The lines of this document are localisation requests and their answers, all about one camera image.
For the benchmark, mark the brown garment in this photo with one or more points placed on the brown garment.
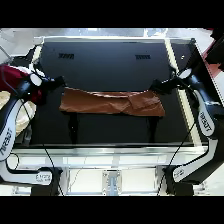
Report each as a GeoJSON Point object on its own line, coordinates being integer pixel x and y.
{"type": "Point", "coordinates": [110, 102]}

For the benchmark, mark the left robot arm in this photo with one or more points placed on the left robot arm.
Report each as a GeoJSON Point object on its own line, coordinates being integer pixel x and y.
{"type": "Point", "coordinates": [9, 117]}

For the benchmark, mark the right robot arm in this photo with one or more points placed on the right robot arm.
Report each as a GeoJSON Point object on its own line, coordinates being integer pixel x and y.
{"type": "Point", "coordinates": [204, 117]}

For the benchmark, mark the cream garment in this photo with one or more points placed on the cream garment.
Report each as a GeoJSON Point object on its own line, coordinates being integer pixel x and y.
{"type": "Point", "coordinates": [25, 113]}

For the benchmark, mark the red garment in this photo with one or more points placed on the red garment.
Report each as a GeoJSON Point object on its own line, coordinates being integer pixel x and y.
{"type": "Point", "coordinates": [10, 76]}

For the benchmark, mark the silver frame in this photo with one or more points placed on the silver frame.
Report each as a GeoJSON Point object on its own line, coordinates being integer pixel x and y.
{"type": "Point", "coordinates": [113, 161]}

